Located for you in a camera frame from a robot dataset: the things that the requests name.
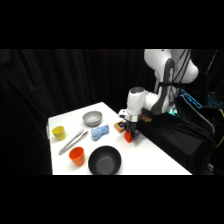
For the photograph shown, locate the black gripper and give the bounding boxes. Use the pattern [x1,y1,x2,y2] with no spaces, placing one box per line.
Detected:
[125,119,141,142]

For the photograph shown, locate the red cube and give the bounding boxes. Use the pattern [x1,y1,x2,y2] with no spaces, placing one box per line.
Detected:
[124,132,135,144]

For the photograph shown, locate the black bowl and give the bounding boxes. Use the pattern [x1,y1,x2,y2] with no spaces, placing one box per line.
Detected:
[87,145,123,176]

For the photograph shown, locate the gray metal bowl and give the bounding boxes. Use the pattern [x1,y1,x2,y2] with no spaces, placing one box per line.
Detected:
[82,110,103,128]

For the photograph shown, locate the wooden block with blue top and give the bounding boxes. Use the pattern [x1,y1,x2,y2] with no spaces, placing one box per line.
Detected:
[113,120,128,135]

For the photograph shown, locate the blue cloth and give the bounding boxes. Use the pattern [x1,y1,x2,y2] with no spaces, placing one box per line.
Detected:
[90,124,111,142]

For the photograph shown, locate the black draped robot stand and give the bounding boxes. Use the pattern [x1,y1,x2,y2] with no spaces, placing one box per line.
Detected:
[134,103,215,175]

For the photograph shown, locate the orange cup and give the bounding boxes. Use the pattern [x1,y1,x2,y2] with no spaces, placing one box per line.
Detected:
[68,146,87,167]

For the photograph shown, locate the metal tongs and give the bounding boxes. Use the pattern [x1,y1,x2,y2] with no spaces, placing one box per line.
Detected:
[58,128,90,156]

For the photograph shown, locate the blue lit device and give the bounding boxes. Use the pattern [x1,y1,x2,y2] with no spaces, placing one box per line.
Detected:
[179,88,203,110]

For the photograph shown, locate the yellow cup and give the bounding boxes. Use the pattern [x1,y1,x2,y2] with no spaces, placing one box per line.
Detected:
[51,125,67,142]

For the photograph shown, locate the backlit keyboard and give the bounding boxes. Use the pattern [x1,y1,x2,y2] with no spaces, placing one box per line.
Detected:
[206,94,224,110]

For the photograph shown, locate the black curtain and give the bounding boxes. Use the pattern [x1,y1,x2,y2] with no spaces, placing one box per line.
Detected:
[0,49,224,176]

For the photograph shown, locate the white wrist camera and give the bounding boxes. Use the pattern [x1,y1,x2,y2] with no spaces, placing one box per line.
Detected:
[117,108,130,120]

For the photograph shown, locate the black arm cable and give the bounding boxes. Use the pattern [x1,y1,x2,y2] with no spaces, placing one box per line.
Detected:
[156,49,193,101]

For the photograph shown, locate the yellow cable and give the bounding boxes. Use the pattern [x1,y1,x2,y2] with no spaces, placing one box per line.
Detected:
[214,109,224,152]

